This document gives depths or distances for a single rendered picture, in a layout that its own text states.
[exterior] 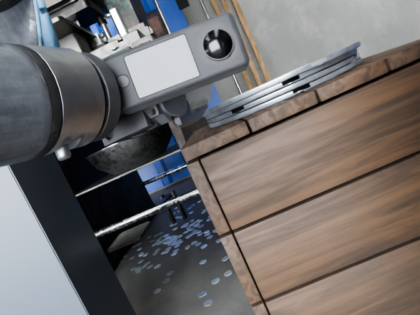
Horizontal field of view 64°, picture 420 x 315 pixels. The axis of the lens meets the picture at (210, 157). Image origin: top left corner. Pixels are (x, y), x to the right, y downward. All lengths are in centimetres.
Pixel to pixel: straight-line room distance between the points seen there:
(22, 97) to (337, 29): 241
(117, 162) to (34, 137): 95
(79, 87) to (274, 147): 27
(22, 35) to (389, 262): 61
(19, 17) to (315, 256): 53
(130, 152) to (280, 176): 76
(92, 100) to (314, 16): 233
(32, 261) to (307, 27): 224
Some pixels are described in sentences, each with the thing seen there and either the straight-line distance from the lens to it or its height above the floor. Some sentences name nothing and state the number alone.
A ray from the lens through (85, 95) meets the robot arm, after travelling 24.
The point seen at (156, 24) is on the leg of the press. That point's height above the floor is 81.
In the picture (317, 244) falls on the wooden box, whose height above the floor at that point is 16.
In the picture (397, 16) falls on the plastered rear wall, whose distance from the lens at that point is 269.
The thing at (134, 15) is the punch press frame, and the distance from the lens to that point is 149.
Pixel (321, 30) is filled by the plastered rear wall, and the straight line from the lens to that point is 251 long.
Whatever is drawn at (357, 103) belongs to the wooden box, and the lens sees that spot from 47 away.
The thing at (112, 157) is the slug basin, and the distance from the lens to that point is 115.
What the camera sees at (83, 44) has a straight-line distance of 118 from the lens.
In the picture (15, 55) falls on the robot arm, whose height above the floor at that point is 45.
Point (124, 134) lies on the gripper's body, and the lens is 34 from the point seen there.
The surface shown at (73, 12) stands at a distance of 130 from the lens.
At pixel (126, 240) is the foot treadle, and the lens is 92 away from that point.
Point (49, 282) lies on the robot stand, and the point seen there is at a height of 26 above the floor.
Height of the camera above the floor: 38
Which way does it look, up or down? 7 degrees down
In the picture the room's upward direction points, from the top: 24 degrees counter-clockwise
